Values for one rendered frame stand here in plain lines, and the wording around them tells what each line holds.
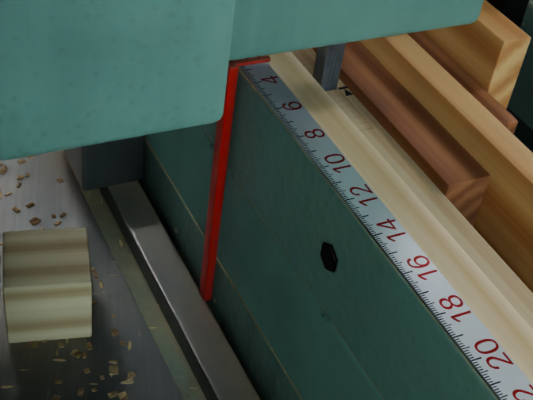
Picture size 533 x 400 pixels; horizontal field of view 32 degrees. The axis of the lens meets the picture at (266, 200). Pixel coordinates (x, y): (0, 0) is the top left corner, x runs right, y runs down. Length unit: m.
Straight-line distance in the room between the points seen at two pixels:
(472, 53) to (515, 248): 0.10
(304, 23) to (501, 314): 0.13
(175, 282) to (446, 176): 0.18
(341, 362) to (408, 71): 0.14
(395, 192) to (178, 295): 0.17
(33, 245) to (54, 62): 0.21
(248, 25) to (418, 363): 0.14
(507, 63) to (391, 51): 0.05
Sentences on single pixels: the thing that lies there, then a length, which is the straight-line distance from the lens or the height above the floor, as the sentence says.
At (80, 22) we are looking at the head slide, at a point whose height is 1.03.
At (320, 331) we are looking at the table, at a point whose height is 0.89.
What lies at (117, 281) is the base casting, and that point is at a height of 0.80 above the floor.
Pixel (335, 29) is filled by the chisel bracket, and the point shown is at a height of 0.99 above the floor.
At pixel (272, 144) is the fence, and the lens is 0.38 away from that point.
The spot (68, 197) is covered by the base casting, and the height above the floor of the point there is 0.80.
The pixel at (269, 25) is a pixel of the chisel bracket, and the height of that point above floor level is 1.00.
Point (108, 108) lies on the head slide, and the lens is 0.30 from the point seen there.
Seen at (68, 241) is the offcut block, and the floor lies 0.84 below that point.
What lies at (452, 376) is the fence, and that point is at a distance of 0.31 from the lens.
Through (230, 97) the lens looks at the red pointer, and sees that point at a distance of 0.40.
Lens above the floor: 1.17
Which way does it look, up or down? 40 degrees down
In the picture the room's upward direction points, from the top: 9 degrees clockwise
